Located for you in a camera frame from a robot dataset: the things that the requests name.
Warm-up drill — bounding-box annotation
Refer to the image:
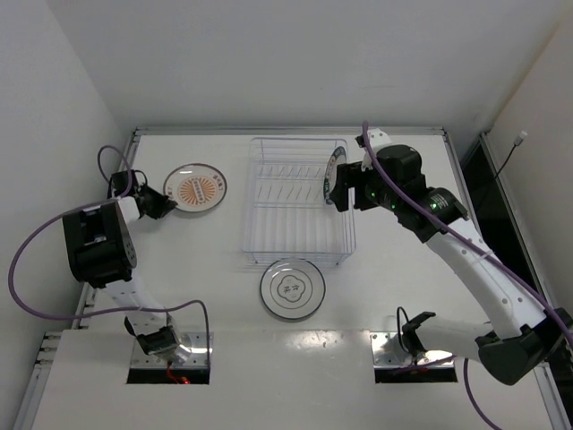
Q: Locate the green rimmed white plate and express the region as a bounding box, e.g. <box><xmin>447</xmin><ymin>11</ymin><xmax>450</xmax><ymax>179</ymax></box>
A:
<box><xmin>322</xmin><ymin>146</ymin><xmax>347</xmax><ymax>205</ymax></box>

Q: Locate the orange sunburst plate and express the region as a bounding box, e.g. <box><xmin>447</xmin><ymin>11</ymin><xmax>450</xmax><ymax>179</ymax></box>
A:
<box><xmin>163</xmin><ymin>163</ymin><xmax>227</xmax><ymax>213</ymax></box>

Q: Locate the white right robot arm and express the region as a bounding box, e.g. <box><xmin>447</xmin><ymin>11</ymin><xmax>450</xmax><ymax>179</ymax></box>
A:
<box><xmin>323</xmin><ymin>144</ymin><xmax>572</xmax><ymax>385</ymax></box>

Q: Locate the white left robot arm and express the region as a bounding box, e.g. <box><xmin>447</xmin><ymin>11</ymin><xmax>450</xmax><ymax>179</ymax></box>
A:
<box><xmin>62</xmin><ymin>170</ymin><xmax>182</xmax><ymax>364</ymax></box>

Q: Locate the black rimmed clover plate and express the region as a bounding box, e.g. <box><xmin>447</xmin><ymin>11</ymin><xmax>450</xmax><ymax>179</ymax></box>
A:
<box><xmin>259</xmin><ymin>259</ymin><xmax>327</xmax><ymax>323</ymax></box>

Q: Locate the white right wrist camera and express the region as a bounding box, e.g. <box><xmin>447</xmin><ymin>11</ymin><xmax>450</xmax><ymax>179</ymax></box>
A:
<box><xmin>355</xmin><ymin>128</ymin><xmax>392</xmax><ymax>149</ymax></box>

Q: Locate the clear wire dish rack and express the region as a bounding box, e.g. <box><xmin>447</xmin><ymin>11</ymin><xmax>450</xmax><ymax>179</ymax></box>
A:
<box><xmin>243</xmin><ymin>137</ymin><xmax>356</xmax><ymax>268</ymax></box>

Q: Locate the black wall cable with plug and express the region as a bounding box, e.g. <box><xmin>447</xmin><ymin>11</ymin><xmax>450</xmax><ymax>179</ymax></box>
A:
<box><xmin>494</xmin><ymin>130</ymin><xmax>528</xmax><ymax>178</ymax></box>

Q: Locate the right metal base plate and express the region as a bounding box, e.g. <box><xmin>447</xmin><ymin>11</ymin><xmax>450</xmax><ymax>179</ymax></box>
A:
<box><xmin>370</xmin><ymin>331</ymin><xmax>454</xmax><ymax>370</ymax></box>

